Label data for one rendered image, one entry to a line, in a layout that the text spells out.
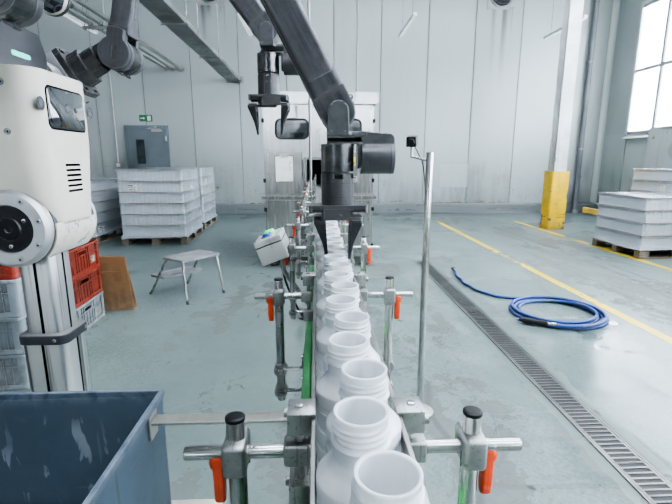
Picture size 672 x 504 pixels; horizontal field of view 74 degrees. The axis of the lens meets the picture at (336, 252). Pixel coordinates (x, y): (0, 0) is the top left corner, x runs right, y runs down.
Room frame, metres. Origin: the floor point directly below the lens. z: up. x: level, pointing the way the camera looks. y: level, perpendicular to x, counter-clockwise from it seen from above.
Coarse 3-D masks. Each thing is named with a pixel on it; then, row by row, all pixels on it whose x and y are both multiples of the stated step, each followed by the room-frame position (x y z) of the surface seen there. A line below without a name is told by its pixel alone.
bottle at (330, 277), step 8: (328, 272) 0.62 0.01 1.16; (336, 272) 0.63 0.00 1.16; (344, 272) 0.62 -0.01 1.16; (328, 280) 0.60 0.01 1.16; (336, 280) 0.59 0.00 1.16; (344, 280) 0.60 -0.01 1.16; (328, 288) 0.60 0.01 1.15; (320, 304) 0.60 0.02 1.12; (320, 312) 0.59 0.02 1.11; (320, 320) 0.59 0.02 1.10; (320, 328) 0.59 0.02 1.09
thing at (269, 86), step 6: (258, 78) 1.22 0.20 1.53; (264, 78) 1.21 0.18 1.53; (270, 78) 1.21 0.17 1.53; (276, 78) 1.22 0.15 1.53; (258, 84) 1.22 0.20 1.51; (264, 84) 1.21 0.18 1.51; (270, 84) 1.21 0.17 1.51; (276, 84) 1.22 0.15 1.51; (258, 90) 1.22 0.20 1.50; (264, 90) 1.21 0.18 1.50; (270, 90) 1.21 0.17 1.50; (276, 90) 1.22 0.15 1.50; (252, 96) 1.20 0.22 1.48; (258, 96) 1.20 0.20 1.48; (270, 96) 1.20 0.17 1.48; (276, 96) 1.20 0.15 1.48; (282, 96) 1.21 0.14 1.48; (288, 96) 1.24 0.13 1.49; (252, 102) 1.26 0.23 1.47; (288, 102) 1.26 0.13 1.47
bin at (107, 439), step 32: (0, 416) 0.66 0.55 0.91; (32, 416) 0.66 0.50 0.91; (64, 416) 0.66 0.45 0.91; (96, 416) 0.67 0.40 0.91; (128, 416) 0.67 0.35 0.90; (160, 416) 0.63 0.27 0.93; (192, 416) 0.63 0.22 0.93; (224, 416) 0.63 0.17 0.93; (256, 416) 0.63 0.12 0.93; (0, 448) 0.66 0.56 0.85; (32, 448) 0.66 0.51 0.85; (64, 448) 0.66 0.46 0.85; (96, 448) 0.67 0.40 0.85; (128, 448) 0.53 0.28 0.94; (160, 448) 0.65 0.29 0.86; (0, 480) 0.66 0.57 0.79; (32, 480) 0.66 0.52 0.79; (64, 480) 0.66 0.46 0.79; (96, 480) 0.67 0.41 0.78; (128, 480) 0.53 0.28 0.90; (160, 480) 0.64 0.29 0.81
